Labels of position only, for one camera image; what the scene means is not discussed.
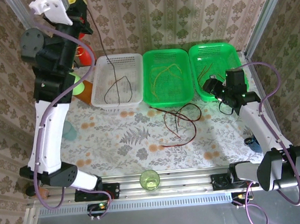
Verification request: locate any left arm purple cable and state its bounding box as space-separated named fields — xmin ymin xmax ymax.
xmin=19 ymin=4 xmax=107 ymax=212

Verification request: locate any yellow cable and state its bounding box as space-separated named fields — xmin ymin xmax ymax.
xmin=151 ymin=62 xmax=184 ymax=85
xmin=148 ymin=65 xmax=175 ymax=100

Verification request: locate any orange brown block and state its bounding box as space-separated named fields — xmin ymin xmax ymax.
xmin=72 ymin=79 xmax=96 ymax=107

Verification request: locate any grey slotted cable duct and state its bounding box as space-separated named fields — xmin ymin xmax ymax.
xmin=37 ymin=191 xmax=233 ymax=218

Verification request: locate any small connector board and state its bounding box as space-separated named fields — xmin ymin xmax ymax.
xmin=230 ymin=190 xmax=254 ymax=211
xmin=86 ymin=201 xmax=114 ymax=222

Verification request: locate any grey metal panel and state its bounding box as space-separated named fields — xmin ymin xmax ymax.
xmin=16 ymin=185 xmax=300 ymax=224

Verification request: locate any aluminium frame post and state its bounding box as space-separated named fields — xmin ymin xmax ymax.
xmin=5 ymin=0 xmax=34 ymax=33
xmin=241 ymin=0 xmax=294 ymax=58

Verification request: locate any green translucent cup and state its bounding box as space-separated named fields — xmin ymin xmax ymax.
xmin=138 ymin=168 xmax=162 ymax=192

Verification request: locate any white plastic basket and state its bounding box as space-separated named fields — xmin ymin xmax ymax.
xmin=87 ymin=52 xmax=147 ymax=113

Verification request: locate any wide aluminium mounting rail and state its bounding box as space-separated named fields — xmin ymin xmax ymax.
xmin=25 ymin=160 xmax=300 ymax=208

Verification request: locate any green plastic basket with label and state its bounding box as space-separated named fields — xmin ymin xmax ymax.
xmin=188 ymin=40 xmax=251 ymax=104

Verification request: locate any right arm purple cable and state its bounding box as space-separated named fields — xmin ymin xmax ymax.
xmin=234 ymin=58 xmax=300 ymax=224

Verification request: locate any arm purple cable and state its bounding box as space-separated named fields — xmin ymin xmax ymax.
xmin=19 ymin=4 xmax=107 ymax=212
xmin=234 ymin=58 xmax=300 ymax=224

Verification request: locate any black cable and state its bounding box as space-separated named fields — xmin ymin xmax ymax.
xmin=173 ymin=111 xmax=181 ymax=135
xmin=163 ymin=109 xmax=191 ymax=140
xmin=85 ymin=1 xmax=134 ymax=108

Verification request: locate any dark blue mug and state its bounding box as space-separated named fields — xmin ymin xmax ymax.
xmin=243 ymin=135 xmax=263 ymax=155

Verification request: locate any aluminium table edge rail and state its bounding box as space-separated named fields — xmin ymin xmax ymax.
xmin=244 ymin=48 xmax=295 ymax=167

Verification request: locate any floral tablecloth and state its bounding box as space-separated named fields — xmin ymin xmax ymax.
xmin=44 ymin=51 xmax=286 ymax=180

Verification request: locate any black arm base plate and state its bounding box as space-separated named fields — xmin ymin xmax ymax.
xmin=210 ymin=170 xmax=260 ymax=191
xmin=73 ymin=182 xmax=121 ymax=203

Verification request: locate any red goblet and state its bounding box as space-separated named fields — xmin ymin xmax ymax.
xmin=76 ymin=15 xmax=97 ymax=67

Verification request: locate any amber bottle black cap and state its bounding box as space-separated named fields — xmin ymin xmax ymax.
xmin=25 ymin=184 xmax=50 ymax=201

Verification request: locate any pale blue cup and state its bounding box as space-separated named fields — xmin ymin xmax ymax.
xmin=62 ymin=120 xmax=77 ymax=142

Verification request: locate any light green goblet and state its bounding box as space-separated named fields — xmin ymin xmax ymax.
xmin=67 ymin=71 xmax=83 ymax=96

